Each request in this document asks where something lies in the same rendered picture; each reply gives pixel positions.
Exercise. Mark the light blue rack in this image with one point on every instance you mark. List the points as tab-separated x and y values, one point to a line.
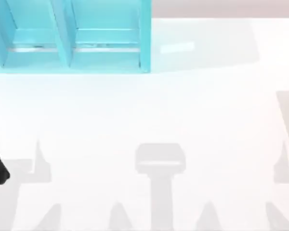
106	21

